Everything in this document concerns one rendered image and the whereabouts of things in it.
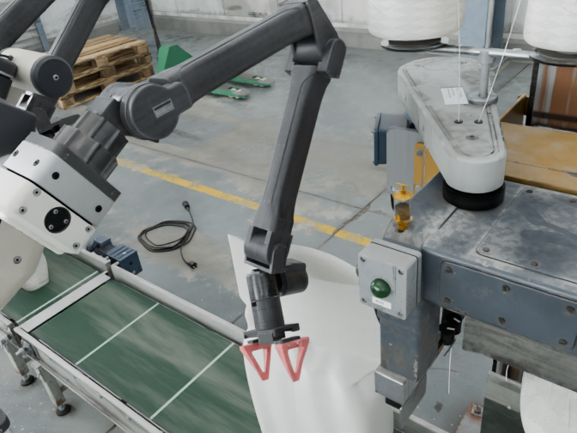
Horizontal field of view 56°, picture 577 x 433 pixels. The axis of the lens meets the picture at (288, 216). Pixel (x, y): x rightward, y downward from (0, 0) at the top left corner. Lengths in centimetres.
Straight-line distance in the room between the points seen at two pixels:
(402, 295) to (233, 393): 118
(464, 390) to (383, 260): 166
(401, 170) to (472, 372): 138
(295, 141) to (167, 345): 126
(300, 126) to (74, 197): 44
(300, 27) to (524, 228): 49
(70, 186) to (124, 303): 163
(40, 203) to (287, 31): 49
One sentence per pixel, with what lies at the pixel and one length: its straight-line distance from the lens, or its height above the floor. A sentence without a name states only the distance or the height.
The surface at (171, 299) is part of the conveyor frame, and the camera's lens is 225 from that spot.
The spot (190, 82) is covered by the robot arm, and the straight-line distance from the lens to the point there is 84.
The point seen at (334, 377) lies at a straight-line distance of 128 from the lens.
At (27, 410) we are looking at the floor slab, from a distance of 267.
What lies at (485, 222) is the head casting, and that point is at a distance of 82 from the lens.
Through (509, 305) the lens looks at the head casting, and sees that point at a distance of 76.
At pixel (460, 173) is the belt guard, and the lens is 82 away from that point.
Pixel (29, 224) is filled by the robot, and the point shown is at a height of 145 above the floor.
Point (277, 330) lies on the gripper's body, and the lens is 100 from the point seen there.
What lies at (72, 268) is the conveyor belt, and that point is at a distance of 268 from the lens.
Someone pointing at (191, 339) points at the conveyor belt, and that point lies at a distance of 208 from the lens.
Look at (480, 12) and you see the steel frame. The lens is 576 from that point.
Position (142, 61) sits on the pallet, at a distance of 673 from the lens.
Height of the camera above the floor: 177
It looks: 31 degrees down
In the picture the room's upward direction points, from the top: 7 degrees counter-clockwise
